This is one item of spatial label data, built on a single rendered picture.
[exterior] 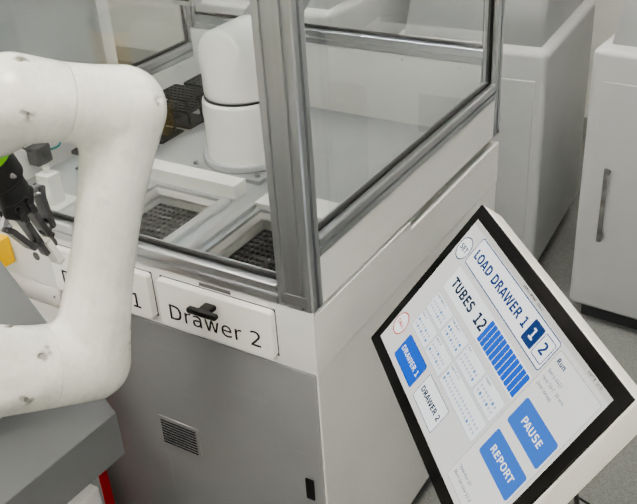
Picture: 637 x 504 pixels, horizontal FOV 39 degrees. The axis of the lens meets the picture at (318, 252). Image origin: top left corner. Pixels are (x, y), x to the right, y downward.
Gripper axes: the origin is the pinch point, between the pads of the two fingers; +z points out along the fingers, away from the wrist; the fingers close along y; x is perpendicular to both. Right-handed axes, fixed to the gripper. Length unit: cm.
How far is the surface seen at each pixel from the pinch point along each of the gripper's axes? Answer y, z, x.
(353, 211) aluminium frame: -30, 3, 55
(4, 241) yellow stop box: -6.0, 14.0, -29.0
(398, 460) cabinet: -17, 84, 56
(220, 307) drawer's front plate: -6.0, 13.0, 34.3
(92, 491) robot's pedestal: 37, 13, 34
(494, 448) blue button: 14, -10, 102
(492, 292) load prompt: -10, -11, 93
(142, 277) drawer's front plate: -6.6, 11.7, 14.0
